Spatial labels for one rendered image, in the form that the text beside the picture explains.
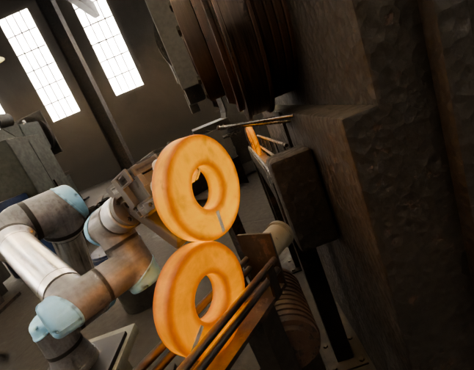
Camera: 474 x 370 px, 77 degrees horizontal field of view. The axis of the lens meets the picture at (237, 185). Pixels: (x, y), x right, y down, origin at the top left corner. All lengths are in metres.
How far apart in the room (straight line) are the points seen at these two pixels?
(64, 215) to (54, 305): 0.38
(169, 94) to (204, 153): 10.66
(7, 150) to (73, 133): 8.02
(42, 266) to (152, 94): 10.61
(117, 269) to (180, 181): 0.30
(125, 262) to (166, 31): 3.13
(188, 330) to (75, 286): 0.28
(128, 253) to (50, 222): 0.35
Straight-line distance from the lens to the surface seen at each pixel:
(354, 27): 0.49
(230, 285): 0.48
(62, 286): 0.65
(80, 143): 12.16
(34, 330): 1.22
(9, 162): 4.30
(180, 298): 0.41
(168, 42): 3.57
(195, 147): 0.43
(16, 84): 13.01
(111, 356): 1.25
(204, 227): 0.42
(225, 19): 0.71
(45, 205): 0.95
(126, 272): 0.64
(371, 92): 0.49
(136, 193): 0.52
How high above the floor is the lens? 0.95
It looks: 15 degrees down
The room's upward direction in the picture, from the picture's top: 22 degrees counter-clockwise
